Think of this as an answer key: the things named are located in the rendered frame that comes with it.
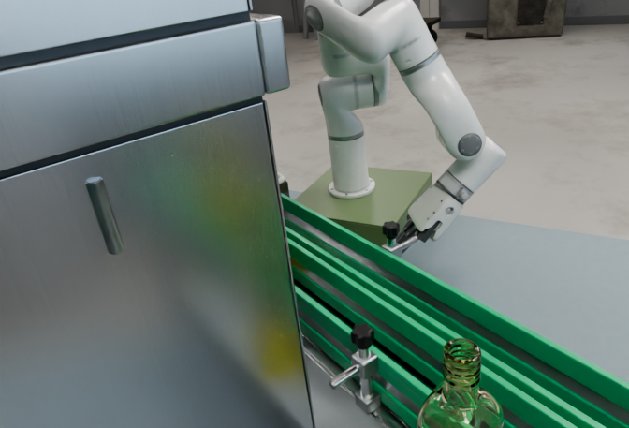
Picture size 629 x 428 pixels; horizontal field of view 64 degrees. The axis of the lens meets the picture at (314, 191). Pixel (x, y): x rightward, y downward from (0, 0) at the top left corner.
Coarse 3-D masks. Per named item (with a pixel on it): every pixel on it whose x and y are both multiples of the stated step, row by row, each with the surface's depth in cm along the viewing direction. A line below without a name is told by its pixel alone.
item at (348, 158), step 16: (336, 144) 128; (352, 144) 127; (336, 160) 130; (352, 160) 129; (336, 176) 133; (352, 176) 131; (368, 176) 135; (336, 192) 134; (352, 192) 133; (368, 192) 133
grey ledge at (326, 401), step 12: (312, 360) 77; (312, 372) 75; (324, 372) 74; (312, 384) 73; (324, 384) 72; (312, 396) 71; (324, 396) 70; (336, 396) 70; (348, 396) 70; (324, 408) 69; (336, 408) 68; (348, 408) 68; (360, 408) 68; (324, 420) 67; (336, 420) 67; (348, 420) 67; (360, 420) 66; (372, 420) 66
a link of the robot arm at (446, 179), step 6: (444, 174) 106; (450, 174) 105; (438, 180) 107; (444, 180) 105; (450, 180) 104; (456, 180) 103; (450, 186) 104; (456, 186) 104; (462, 186) 103; (450, 192) 104; (456, 192) 104; (462, 192) 103; (468, 192) 104; (462, 198) 103; (468, 198) 105
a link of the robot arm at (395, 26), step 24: (312, 0) 94; (336, 0) 93; (408, 0) 92; (312, 24) 98; (336, 24) 92; (360, 24) 89; (384, 24) 89; (408, 24) 92; (360, 48) 91; (384, 48) 90; (408, 48) 93; (432, 48) 94
